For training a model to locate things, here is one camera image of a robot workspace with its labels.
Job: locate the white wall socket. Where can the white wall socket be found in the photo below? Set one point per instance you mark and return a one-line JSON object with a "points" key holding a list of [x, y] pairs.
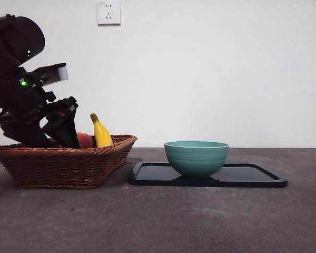
{"points": [[109, 13]]}

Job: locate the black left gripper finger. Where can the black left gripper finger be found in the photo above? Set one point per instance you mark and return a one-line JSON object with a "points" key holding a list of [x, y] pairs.
{"points": [[26, 134], [65, 129]]}

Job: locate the teal ribbed bowl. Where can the teal ribbed bowl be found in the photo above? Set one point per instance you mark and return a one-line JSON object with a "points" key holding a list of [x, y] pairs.
{"points": [[197, 160]]}

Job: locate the dark rectangular tray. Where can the dark rectangular tray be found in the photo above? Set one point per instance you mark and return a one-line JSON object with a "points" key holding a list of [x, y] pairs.
{"points": [[152, 175]]}

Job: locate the yellow banana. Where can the yellow banana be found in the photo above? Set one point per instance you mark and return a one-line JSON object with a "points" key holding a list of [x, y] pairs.
{"points": [[102, 135]]}

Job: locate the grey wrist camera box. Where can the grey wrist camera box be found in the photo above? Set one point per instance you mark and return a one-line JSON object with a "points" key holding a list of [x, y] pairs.
{"points": [[55, 75]]}

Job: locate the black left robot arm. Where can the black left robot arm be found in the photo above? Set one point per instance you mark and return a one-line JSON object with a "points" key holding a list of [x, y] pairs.
{"points": [[10, 52]]}

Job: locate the red orange peach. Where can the red orange peach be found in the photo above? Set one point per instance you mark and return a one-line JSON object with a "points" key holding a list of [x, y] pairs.
{"points": [[85, 139]]}

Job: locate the dark green fruit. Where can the dark green fruit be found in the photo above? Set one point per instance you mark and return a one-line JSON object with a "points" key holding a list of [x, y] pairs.
{"points": [[94, 142]]}

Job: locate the brown wicker basket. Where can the brown wicker basket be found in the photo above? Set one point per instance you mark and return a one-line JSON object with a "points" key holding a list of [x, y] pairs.
{"points": [[60, 168]]}

